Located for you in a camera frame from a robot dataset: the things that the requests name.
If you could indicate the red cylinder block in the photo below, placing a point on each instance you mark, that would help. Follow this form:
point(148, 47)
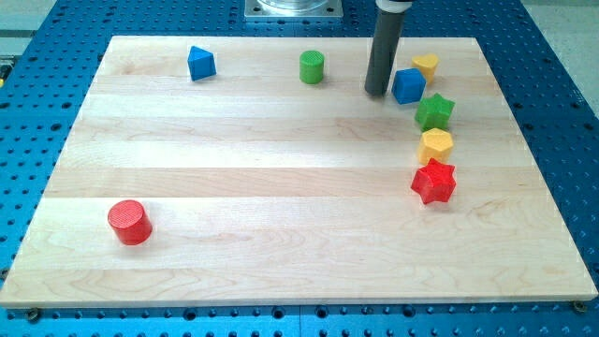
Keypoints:
point(130, 222)

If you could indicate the wooden board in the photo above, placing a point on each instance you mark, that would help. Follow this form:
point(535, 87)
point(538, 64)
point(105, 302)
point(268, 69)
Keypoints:
point(263, 189)

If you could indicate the left board corner bolt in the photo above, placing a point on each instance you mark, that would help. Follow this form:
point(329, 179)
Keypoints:
point(32, 314)

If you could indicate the board corner bolt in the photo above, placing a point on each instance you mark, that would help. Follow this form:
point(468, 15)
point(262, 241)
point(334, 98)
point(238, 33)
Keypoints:
point(579, 307)
point(32, 314)

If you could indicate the right board corner bolt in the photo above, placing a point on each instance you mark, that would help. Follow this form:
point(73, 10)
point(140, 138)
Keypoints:
point(579, 307)

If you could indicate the green cylinder block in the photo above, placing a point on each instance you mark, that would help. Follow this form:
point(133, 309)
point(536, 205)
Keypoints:
point(311, 67)

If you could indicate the red star block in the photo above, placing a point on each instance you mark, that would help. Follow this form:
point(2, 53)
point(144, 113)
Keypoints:
point(434, 182)

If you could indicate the yellow hexagon block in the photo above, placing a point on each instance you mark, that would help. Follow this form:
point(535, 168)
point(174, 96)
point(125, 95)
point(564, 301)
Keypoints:
point(434, 144)

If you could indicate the blue cube block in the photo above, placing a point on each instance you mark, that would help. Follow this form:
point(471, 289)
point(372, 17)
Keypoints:
point(408, 85)

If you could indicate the blue triangular block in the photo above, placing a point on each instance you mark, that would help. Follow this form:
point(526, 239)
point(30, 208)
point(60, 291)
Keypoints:
point(201, 63)

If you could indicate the green star block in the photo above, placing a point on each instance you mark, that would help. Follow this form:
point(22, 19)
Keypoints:
point(434, 112)

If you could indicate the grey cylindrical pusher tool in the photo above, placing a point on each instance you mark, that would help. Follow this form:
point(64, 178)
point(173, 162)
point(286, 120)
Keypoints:
point(387, 33)

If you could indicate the yellow heart block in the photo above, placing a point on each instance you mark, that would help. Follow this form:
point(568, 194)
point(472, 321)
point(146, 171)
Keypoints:
point(426, 64)

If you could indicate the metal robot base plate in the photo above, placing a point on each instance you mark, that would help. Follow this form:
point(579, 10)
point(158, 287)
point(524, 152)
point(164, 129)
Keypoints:
point(266, 9)

